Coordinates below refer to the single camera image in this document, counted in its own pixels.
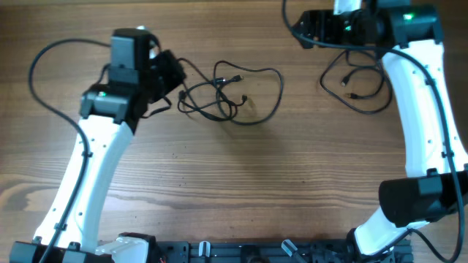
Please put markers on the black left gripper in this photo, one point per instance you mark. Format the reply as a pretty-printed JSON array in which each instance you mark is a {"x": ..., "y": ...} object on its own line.
[{"x": 177, "y": 74}]

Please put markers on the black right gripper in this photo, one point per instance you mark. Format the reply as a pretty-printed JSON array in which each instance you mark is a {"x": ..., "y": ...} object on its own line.
[{"x": 325, "y": 19}]

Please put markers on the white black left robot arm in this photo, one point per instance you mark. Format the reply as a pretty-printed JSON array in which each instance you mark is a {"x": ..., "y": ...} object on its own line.
[{"x": 140, "y": 73}]

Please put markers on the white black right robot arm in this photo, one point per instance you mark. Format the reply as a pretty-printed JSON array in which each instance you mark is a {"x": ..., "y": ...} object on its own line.
[{"x": 407, "y": 41}]

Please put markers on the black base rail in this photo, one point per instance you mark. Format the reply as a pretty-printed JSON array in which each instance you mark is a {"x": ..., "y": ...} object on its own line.
[{"x": 318, "y": 251}]

